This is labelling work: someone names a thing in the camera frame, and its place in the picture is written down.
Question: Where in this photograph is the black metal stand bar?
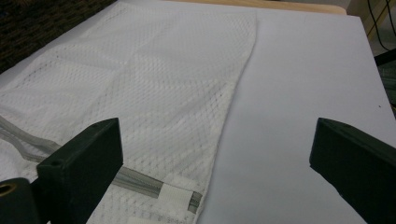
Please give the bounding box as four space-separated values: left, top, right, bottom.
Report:
374 49 396 67

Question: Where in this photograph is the black cable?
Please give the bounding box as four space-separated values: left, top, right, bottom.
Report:
385 0 396 38
367 0 390 51

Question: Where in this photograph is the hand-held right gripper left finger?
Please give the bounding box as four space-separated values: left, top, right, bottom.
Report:
35 117 124 224

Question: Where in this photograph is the white mesh garment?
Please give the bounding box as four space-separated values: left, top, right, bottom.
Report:
0 2 259 224

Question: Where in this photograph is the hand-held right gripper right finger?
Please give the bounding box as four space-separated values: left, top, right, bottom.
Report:
308 117 396 224

